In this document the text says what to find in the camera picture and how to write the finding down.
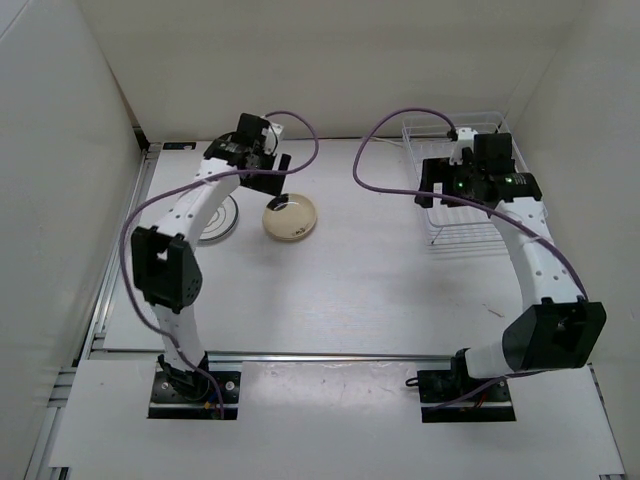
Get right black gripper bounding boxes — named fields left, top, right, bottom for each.
left=415, top=157, right=485, bottom=208

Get cream yellow plate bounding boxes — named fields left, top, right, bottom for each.
left=267, top=231, right=313, bottom=244

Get white plate green rim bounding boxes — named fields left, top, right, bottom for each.
left=199, top=196, right=239, bottom=245

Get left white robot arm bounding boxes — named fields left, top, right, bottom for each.
left=131, top=113, right=291, bottom=400

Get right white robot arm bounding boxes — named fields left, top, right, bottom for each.
left=414, top=128, right=606, bottom=400

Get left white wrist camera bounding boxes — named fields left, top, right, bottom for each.
left=264, top=122, right=284, bottom=155

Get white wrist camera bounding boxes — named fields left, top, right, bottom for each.
left=264, top=122, right=284, bottom=155
left=449, top=127, right=478, bottom=165

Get white wire dish rack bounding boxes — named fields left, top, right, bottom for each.
left=402, top=112, right=542, bottom=247

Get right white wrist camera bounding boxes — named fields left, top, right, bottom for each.
left=449, top=127, right=478, bottom=165

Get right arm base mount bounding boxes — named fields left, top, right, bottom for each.
left=405, top=350, right=516, bottom=424

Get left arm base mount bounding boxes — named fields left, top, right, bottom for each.
left=147, top=354, right=242, bottom=421

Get metal rail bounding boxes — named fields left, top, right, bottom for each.
left=88, top=348, right=452, bottom=363

